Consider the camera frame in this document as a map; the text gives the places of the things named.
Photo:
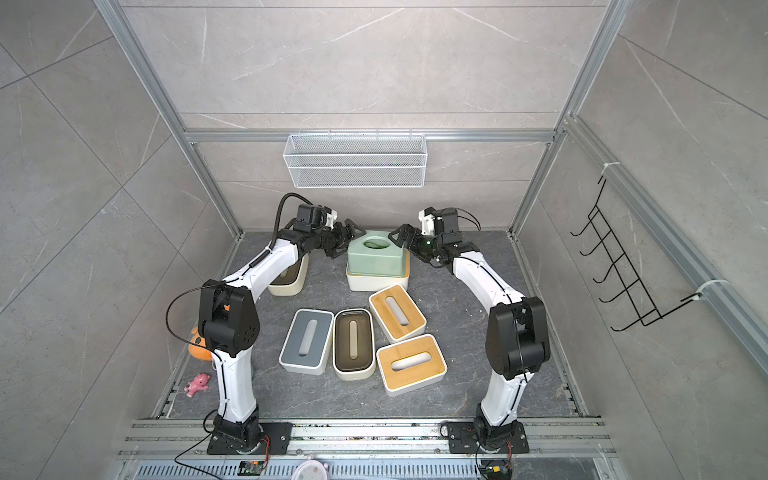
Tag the white round object bottom edge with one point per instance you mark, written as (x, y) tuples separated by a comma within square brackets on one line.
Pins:
[(311, 469)]

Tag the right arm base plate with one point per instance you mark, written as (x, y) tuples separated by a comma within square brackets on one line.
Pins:
[(475, 436)]

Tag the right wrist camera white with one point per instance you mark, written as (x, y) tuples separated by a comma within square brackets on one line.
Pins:
[(427, 219)]

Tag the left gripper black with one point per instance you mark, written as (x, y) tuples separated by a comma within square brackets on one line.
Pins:
[(345, 240)]

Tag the orange toy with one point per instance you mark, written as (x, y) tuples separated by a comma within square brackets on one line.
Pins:
[(197, 347)]

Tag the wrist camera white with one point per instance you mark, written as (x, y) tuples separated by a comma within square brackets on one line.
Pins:
[(331, 216), (427, 219)]

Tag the bamboo-lid tissue box middle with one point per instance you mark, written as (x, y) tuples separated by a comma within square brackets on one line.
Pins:
[(397, 314)]

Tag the cream box dark lid centre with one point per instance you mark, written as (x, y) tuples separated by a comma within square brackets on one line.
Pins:
[(353, 345)]

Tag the cream box dark lid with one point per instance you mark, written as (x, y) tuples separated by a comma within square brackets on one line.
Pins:
[(291, 281), (353, 345)]

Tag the pink small toy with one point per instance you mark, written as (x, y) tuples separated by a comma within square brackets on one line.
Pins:
[(198, 384)]

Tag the cream box dark lid back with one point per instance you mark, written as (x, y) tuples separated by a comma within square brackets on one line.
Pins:
[(291, 281)]

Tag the green square tissue box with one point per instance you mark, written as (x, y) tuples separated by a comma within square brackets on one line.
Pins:
[(374, 254)]

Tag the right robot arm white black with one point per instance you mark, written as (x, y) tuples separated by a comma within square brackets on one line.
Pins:
[(517, 335)]

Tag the black wire hook rack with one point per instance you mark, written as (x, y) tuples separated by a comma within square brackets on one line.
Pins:
[(622, 268)]

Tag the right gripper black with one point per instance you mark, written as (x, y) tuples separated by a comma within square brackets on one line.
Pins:
[(400, 244)]

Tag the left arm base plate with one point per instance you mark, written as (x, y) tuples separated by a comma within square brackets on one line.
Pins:
[(250, 438)]

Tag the large white bamboo-lid tissue box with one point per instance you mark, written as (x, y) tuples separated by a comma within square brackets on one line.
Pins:
[(362, 283)]

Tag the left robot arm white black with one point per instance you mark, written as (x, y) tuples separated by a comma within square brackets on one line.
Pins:
[(229, 323)]

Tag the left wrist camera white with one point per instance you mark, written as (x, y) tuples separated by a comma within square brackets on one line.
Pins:
[(331, 216)]

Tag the white box grey-blue lid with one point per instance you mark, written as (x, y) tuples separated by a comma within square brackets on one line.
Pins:
[(307, 346)]

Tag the bamboo-lid tissue box front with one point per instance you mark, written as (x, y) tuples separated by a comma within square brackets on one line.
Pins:
[(411, 364)]

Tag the white wire mesh basket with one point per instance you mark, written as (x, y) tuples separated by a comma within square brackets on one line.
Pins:
[(356, 160)]

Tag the aluminium mounting rail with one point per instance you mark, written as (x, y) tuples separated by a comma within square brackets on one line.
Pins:
[(371, 438)]

